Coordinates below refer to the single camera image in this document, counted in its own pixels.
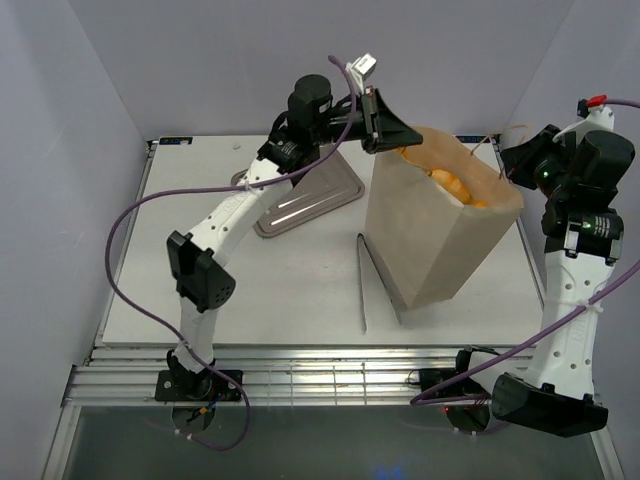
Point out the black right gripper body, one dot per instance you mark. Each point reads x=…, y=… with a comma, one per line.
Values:
x=551, y=177

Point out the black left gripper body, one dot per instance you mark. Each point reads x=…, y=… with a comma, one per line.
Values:
x=362, y=125

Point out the pale shell fake bread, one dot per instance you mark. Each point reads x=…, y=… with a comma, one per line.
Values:
x=452, y=184

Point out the cream paper bag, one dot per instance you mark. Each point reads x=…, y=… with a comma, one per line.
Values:
x=425, y=242

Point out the silver metal tongs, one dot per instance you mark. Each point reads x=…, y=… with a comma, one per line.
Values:
x=378, y=308

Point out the long fake baguette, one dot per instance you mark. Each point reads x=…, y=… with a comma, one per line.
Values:
x=403, y=152

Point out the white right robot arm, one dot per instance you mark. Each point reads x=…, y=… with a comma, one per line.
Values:
x=578, y=174

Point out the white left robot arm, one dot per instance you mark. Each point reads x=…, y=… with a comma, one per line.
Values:
x=198, y=258

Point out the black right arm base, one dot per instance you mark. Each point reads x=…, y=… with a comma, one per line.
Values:
x=426, y=378

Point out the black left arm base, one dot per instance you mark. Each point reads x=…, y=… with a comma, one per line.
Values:
x=207, y=387

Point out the silver metal tray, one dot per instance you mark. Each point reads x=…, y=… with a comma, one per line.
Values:
x=328, y=187

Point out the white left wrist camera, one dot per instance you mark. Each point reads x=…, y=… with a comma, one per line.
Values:
x=361, y=69

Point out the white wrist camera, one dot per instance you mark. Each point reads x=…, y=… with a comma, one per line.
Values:
x=593, y=114
x=361, y=69

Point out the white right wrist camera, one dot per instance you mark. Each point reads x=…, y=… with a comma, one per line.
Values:
x=593, y=114

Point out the aluminium frame rail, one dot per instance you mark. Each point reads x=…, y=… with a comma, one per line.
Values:
x=272, y=377

